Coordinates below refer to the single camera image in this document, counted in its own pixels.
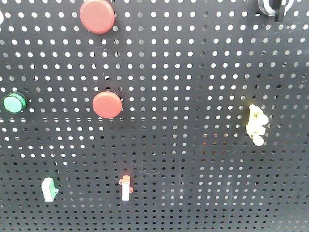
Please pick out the lower red push button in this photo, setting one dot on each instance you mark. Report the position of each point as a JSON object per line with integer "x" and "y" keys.
{"x": 107, "y": 104}

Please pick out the red push button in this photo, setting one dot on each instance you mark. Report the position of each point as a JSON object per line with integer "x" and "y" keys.
{"x": 97, "y": 16}
{"x": 107, "y": 104}

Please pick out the upper red push button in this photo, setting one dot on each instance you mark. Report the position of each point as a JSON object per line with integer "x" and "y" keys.
{"x": 97, "y": 16}

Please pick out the green push button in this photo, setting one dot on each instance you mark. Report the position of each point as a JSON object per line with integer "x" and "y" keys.
{"x": 14, "y": 102}

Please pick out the black perforated pegboard panel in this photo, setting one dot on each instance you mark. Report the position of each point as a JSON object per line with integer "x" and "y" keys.
{"x": 186, "y": 72}

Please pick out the white red rocker switch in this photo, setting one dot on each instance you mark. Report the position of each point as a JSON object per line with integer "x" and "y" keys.
{"x": 126, "y": 189}

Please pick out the yellow toggle switch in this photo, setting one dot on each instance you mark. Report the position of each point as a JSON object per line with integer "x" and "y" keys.
{"x": 255, "y": 127}

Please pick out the white green rocker switch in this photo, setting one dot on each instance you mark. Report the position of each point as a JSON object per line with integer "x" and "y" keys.
{"x": 49, "y": 190}

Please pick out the black rotary selector switch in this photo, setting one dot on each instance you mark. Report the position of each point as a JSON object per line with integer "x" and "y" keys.
{"x": 275, "y": 8}

